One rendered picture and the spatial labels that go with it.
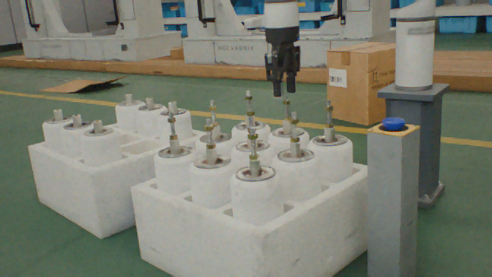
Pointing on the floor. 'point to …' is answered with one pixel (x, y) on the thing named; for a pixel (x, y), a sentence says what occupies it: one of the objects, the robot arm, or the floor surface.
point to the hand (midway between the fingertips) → (285, 90)
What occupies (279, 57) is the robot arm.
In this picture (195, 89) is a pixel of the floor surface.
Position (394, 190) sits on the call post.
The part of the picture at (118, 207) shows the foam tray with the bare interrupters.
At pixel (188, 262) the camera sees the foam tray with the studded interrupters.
